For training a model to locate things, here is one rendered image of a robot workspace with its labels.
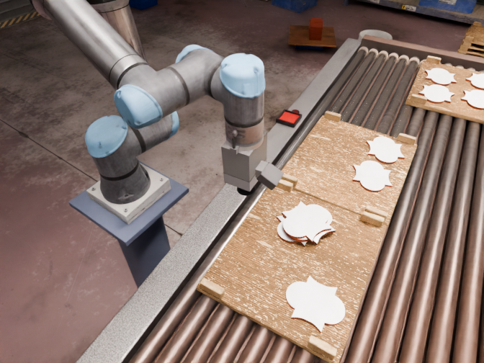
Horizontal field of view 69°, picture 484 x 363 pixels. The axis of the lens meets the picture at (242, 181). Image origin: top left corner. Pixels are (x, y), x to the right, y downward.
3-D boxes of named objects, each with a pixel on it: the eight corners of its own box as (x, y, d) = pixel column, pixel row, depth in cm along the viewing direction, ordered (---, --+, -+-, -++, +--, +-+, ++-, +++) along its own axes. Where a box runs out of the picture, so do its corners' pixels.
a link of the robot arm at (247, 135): (270, 110, 68) (251, 135, 63) (269, 129, 72) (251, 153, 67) (236, 100, 71) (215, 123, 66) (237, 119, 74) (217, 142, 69)
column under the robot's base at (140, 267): (112, 323, 172) (42, 204, 111) (168, 268, 194) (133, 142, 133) (169, 373, 156) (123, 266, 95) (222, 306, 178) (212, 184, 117)
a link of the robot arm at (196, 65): (155, 56, 65) (191, 78, 59) (202, 36, 70) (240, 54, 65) (163, 93, 71) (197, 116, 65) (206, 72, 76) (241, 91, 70)
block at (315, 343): (305, 346, 74) (307, 341, 72) (309, 338, 75) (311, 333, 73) (333, 361, 72) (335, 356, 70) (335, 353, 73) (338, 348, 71)
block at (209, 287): (199, 289, 83) (199, 282, 82) (204, 282, 85) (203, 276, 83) (221, 300, 81) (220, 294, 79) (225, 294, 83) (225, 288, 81)
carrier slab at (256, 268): (196, 290, 85) (195, 287, 84) (271, 184, 110) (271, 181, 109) (337, 367, 73) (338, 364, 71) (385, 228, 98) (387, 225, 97)
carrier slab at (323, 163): (274, 183, 111) (274, 179, 110) (321, 118, 136) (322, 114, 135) (386, 228, 98) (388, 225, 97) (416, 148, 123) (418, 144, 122)
